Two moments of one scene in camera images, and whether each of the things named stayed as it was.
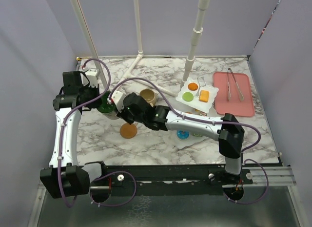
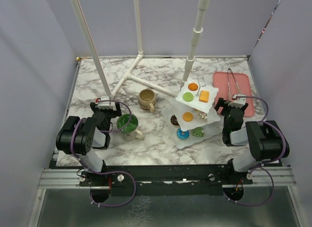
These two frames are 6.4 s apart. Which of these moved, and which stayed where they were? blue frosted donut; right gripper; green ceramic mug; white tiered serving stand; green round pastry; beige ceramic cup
Moved: green ceramic mug; right gripper
Stayed: green round pastry; white tiered serving stand; blue frosted donut; beige ceramic cup
